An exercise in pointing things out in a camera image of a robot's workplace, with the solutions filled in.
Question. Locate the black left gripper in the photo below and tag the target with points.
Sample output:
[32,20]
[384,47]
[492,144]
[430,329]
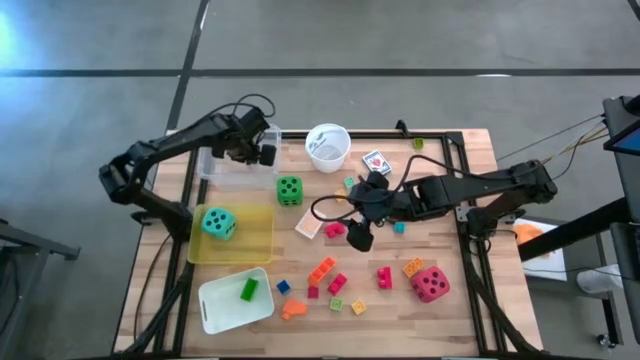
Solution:
[240,137]

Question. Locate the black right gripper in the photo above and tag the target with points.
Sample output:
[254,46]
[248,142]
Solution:
[375,205]

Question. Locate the teal toy brick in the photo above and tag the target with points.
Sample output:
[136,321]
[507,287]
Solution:
[399,228]

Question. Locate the red two-stud toy brick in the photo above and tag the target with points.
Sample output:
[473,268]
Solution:
[385,278]
[334,230]
[337,284]

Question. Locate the yellow-orange toy brick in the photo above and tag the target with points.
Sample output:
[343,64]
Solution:
[413,267]

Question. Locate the long orange toy brick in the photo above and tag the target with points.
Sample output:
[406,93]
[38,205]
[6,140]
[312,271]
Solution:
[321,271]

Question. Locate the small light green toy brick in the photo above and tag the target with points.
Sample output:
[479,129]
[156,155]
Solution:
[418,143]
[336,304]

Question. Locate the teal foam die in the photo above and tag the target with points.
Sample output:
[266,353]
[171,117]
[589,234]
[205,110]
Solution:
[219,223]

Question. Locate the red foam die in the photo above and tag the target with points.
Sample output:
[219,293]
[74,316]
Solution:
[430,284]

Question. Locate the small yellow toy brick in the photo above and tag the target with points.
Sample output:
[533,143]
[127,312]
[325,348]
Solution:
[358,307]
[340,194]

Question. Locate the blue toy brick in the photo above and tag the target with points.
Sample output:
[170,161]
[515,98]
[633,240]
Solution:
[283,287]

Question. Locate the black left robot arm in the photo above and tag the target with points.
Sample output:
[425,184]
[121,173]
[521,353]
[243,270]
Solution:
[170,140]

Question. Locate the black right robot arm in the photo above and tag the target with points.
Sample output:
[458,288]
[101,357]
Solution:
[450,192]

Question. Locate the clear plastic container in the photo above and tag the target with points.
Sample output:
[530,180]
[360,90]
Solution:
[235,175]

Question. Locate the green foam die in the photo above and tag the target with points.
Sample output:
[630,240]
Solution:
[289,191]

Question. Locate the playing card box with heart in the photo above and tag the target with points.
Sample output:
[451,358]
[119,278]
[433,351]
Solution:
[375,161]

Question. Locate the white translucent plastic cup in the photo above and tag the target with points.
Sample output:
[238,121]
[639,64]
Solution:
[327,155]

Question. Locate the yellow translucent plastic tray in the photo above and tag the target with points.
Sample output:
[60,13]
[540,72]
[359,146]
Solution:
[250,245]

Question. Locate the small red toy brick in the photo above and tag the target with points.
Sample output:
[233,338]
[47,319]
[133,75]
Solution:
[313,292]

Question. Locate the orange wedge toy brick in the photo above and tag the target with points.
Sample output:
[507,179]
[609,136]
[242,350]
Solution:
[294,308]

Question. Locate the white plastic bin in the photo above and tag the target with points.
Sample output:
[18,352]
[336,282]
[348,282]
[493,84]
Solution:
[220,310]

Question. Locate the orange object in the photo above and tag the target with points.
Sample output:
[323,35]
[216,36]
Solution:
[530,233]

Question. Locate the white paper sheet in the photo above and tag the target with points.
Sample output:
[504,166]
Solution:
[550,265]

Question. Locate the black diagonal bar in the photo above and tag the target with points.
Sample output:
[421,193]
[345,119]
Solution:
[575,230]

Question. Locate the dark metal cart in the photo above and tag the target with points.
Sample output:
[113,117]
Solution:
[30,245]

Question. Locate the black equipment stand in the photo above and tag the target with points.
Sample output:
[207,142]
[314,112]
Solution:
[627,190]

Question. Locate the tablet with blue screen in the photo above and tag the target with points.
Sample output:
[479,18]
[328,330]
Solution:
[631,142]

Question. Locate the black caster wheel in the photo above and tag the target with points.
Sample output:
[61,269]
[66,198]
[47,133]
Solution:
[606,341]

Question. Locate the grey metal bracket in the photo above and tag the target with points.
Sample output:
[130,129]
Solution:
[462,214]

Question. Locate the black aluminium table frame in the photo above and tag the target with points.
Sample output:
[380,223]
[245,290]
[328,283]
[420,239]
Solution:
[435,135]

